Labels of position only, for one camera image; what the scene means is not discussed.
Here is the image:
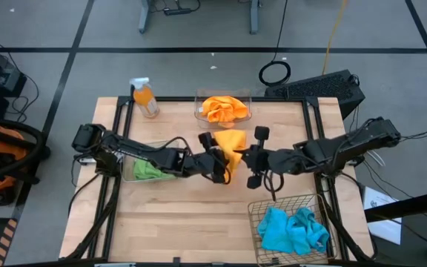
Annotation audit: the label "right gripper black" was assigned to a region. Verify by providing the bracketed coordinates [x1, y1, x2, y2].
[234, 125, 287, 190]

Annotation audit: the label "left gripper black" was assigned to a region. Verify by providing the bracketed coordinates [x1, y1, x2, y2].
[182, 131, 233, 185]

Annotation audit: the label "orange microfiber towel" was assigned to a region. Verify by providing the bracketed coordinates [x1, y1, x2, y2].
[213, 128, 248, 178]
[201, 95, 251, 129]

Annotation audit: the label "blue microfiber towel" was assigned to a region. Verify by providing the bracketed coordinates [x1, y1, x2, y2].
[287, 206, 331, 256]
[256, 206, 292, 254]

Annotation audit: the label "clear plastic bin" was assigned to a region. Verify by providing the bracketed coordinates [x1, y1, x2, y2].
[193, 88, 254, 131]
[122, 139, 180, 183]

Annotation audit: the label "orange spray bottle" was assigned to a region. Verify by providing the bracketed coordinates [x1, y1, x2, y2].
[129, 76, 160, 119]

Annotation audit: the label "black computer tower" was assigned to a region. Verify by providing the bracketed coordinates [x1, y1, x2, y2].
[264, 69, 366, 120]

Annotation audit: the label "grey desk leg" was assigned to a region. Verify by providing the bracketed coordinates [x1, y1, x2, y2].
[249, 0, 261, 36]
[138, 0, 156, 34]

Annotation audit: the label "white paper sheet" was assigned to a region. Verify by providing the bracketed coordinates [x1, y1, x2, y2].
[362, 186, 403, 245]

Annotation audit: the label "black power strip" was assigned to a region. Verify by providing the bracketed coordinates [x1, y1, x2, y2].
[163, 7, 193, 16]

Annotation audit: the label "black beam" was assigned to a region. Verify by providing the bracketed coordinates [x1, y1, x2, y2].
[364, 188, 427, 223]

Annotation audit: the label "orange shop vacuum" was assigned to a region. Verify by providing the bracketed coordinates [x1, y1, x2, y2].
[0, 116, 51, 207]

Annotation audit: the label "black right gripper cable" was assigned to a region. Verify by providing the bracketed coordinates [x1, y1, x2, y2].
[263, 172, 285, 202]

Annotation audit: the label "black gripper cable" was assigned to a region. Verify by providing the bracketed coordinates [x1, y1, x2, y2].
[263, 172, 285, 202]
[145, 136, 196, 155]

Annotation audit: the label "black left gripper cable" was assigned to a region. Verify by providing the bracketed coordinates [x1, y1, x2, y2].
[145, 136, 196, 155]

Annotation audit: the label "metal wire basket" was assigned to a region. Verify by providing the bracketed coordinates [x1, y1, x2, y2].
[247, 193, 339, 267]

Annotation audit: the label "black table frame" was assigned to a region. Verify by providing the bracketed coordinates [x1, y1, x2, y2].
[59, 95, 378, 266]

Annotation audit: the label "black hanging cable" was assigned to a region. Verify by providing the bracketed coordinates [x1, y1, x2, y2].
[257, 0, 292, 88]

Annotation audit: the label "yellow hanging cable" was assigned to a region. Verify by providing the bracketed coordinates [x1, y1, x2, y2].
[321, 0, 349, 75]

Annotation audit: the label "black right arm supply cables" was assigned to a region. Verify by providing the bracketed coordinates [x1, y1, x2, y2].
[398, 124, 427, 142]

